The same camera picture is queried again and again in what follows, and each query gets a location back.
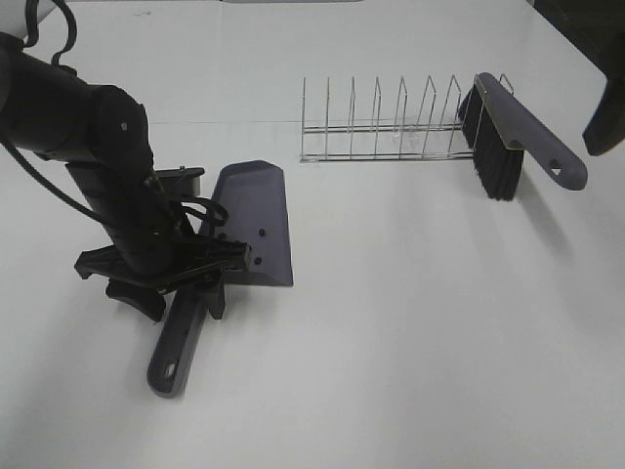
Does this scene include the grey hand brush black bristles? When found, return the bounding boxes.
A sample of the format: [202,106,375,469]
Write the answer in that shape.
[458,72,588,201]

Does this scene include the grey plastic dustpan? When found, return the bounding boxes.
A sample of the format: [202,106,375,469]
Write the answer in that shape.
[146,160,293,399]

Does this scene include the metal wire dish rack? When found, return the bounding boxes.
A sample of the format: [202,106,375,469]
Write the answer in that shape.
[298,73,517,165]

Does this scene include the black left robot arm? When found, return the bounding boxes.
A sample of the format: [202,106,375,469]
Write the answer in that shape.
[1,1,249,320]

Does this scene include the pile of coffee beans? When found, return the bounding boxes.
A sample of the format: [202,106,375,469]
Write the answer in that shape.
[217,227,270,268]

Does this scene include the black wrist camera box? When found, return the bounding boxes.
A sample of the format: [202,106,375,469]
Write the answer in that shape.
[155,166,205,197]

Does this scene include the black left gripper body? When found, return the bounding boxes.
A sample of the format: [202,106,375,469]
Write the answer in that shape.
[74,234,245,321]

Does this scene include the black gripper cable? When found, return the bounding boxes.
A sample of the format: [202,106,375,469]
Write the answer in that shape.
[170,194,229,234]

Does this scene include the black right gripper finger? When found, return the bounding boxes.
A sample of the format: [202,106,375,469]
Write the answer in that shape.
[583,29,624,156]

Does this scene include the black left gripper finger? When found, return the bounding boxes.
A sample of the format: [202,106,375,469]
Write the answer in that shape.
[202,274,226,320]
[194,234,251,272]

